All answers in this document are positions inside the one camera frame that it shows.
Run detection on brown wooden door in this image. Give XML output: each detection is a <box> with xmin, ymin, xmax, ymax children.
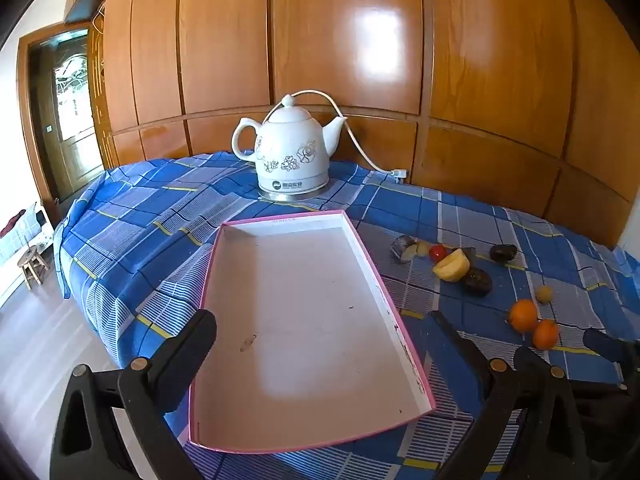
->
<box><xmin>17</xmin><ymin>22</ymin><xmax>108</xmax><ymax>206</ymax></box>

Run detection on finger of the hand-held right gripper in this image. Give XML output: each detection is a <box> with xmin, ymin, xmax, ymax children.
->
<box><xmin>570</xmin><ymin>327</ymin><xmax>640</xmax><ymax>463</ymax></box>

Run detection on blue plaid tablecloth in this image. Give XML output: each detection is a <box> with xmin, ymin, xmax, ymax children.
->
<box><xmin>52</xmin><ymin>152</ymin><xmax>640</xmax><ymax>480</ymax></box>

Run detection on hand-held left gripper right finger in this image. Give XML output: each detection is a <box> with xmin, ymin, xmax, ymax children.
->
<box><xmin>429</xmin><ymin>310</ymin><xmax>588</xmax><ymax>480</ymax></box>

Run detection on white ceramic electric kettle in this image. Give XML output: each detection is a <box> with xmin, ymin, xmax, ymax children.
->
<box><xmin>231</xmin><ymin>94</ymin><xmax>348</xmax><ymax>202</ymax></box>

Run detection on yellow fruit chunk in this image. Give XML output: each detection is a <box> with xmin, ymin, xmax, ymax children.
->
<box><xmin>432</xmin><ymin>248</ymin><xmax>472</xmax><ymax>282</ymax></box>

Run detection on pink-edged white tray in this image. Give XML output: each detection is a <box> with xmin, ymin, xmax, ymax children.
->
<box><xmin>187</xmin><ymin>209</ymin><xmax>437</xmax><ymax>456</ymax></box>

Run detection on wooden wardrobe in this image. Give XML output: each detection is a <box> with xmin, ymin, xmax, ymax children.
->
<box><xmin>65</xmin><ymin>0</ymin><xmax>640</xmax><ymax>248</ymax></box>

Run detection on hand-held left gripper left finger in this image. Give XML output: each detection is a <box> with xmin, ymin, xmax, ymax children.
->
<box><xmin>50</xmin><ymin>310</ymin><xmax>218</xmax><ymax>480</ymax></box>

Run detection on orange tangerine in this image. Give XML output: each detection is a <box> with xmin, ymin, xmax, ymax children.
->
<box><xmin>508</xmin><ymin>299</ymin><xmax>539</xmax><ymax>333</ymax></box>
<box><xmin>531</xmin><ymin>318</ymin><xmax>560</xmax><ymax>351</ymax></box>

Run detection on white kettle power cable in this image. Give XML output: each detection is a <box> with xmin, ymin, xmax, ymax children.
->
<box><xmin>287</xmin><ymin>89</ymin><xmax>401</xmax><ymax>175</ymax></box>

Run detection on dark avocado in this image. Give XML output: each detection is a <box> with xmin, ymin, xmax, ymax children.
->
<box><xmin>460</xmin><ymin>266</ymin><xmax>494</xmax><ymax>297</ymax></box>
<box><xmin>489</xmin><ymin>243</ymin><xmax>519</xmax><ymax>264</ymax></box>

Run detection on small wooden stool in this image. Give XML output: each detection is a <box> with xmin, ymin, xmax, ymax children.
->
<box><xmin>17</xmin><ymin>247</ymin><xmax>48</xmax><ymax>291</ymax></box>

